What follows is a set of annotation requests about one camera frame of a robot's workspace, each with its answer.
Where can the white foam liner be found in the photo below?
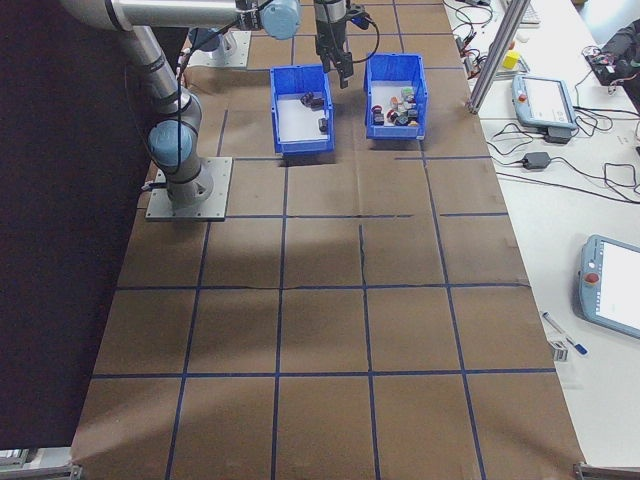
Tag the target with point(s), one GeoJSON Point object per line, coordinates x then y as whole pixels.
{"type": "Point", "coordinates": [295, 122]}

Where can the orange block push button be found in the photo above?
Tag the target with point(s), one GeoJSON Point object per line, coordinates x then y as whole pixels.
{"type": "Point", "coordinates": [395, 103]}

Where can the white square base plate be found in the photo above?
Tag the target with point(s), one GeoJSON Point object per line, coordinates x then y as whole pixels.
{"type": "Point", "coordinates": [240, 55]}
{"type": "Point", "coordinates": [215, 200]}

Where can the aluminium profile post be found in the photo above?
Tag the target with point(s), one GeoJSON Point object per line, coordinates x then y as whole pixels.
{"type": "Point", "coordinates": [492, 55]}

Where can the aluminium frame rail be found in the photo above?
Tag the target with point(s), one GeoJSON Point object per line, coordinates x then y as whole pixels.
{"type": "Point", "coordinates": [607, 472]}
{"type": "Point", "coordinates": [40, 472]}

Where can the yellow head push button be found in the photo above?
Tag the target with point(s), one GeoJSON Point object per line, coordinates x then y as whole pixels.
{"type": "Point", "coordinates": [413, 118]}

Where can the white blue pen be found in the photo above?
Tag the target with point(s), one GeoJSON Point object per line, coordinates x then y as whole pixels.
{"type": "Point", "coordinates": [555, 325]}

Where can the black frame cover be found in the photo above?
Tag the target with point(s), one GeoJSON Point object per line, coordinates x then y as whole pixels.
{"type": "Point", "coordinates": [50, 200]}

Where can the small parts in right bin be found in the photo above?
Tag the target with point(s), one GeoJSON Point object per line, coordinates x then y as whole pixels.
{"type": "Point", "coordinates": [382, 95]}

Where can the small black power adapter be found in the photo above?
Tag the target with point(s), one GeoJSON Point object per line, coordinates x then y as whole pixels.
{"type": "Point", "coordinates": [537, 161]}

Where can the dark gray adapter box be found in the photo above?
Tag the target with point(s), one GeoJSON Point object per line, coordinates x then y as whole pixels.
{"type": "Point", "coordinates": [557, 136]}

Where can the gray blue teach pendant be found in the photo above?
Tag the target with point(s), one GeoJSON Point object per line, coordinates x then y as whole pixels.
{"type": "Point", "coordinates": [615, 290]}
{"type": "Point", "coordinates": [545, 100]}

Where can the blue plastic button bin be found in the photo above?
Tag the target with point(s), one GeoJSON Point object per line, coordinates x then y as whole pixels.
{"type": "Point", "coordinates": [395, 132]}

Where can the small gray box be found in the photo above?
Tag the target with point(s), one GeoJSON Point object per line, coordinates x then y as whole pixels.
{"type": "Point", "coordinates": [560, 352]}

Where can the red mushroom push button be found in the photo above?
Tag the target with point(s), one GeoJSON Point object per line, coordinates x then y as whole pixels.
{"type": "Point", "coordinates": [378, 114]}
{"type": "Point", "coordinates": [397, 118]}

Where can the yellow cube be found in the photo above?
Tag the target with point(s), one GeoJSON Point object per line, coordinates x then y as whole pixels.
{"type": "Point", "coordinates": [511, 60]}

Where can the blue plastic capacitor bin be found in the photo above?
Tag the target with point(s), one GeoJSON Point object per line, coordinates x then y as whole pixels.
{"type": "Point", "coordinates": [300, 145]}

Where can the small black ribbed component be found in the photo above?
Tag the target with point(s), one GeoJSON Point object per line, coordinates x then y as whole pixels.
{"type": "Point", "coordinates": [323, 125]}

